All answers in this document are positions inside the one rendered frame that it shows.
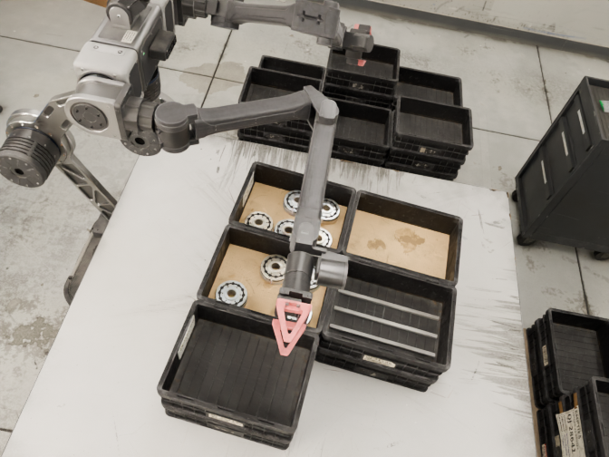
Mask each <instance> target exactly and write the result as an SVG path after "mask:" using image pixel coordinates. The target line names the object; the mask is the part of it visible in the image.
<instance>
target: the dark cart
mask: <svg viewBox="0 0 609 457"><path fill-rule="evenodd" d="M599 101H609V80H605V79H600V78H594V77H590V76H586V75H585V77H584V78H583V80H582V81H581V82H580V83H579V85H578V86H577V88H576V89H575V91H574V92H573V94H572V95H571V97H570V98H569V100H568V101H567V103H566V104H565V106H564V107H563V109H562V110H561V112H560V113H559V114H558V115H557V116H556V118H555V120H554V121H553V123H552V124H551V126H550V127H549V129H548V130H547V131H546V133H545V135H544V136H543V138H542V139H541V141H540V142H539V143H538V145H537V146H536V147H535V149H534V150H533V152H532V153H531V155H530V156H529V158H528V159H527V161H526V162H525V164H524V165H523V167H522V168H521V170H520V171H519V172H518V174H517V176H516V177H515V181H516V190H514V191H513V192H512V199H513V200H514V201H515V202H518V210H519V217H520V225H521V234H519V235H518V236H517V243H518V245H520V246H529V245H531V244H533V243H535V242H536V240H541V241H546V242H551V243H556V244H560V245H566V246H570V247H575V248H583V249H589V250H593V251H594V258H595V259H596V260H607V259H609V112H604V111H603V109H602V107H601V104H600V102H599Z"/></svg>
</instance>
